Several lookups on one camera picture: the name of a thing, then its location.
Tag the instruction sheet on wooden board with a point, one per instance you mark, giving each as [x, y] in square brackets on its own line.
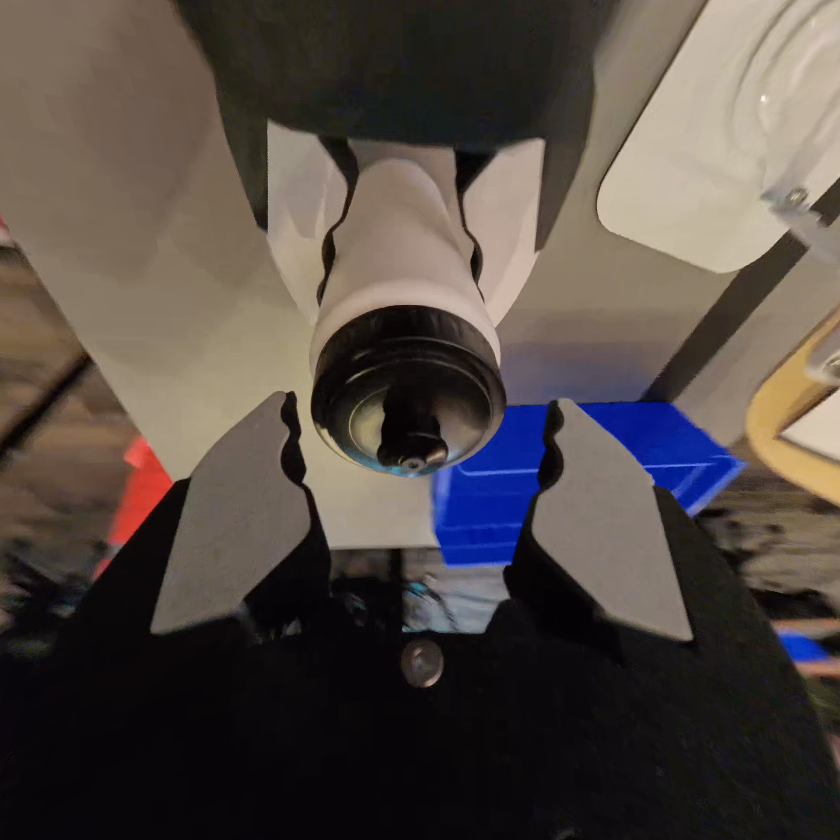
[774, 407]

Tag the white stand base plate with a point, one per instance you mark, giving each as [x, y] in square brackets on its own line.
[676, 184]

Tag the black table leg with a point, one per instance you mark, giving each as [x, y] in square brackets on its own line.
[46, 407]

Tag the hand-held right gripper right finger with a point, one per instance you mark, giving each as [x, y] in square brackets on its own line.
[604, 538]

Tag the blue plastic bin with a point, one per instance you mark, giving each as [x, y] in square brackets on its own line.
[485, 512]

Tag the orange traffic cone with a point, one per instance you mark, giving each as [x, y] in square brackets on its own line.
[141, 499]

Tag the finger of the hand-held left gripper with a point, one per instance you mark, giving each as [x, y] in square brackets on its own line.
[508, 223]
[295, 216]

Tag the clear acrylic stand support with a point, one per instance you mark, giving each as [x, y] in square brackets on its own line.
[787, 98]

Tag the white plastic bottle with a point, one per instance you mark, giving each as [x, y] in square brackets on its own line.
[400, 249]

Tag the black bottle lid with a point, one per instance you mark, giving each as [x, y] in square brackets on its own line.
[407, 380]

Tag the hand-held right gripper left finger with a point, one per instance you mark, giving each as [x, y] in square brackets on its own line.
[229, 525]

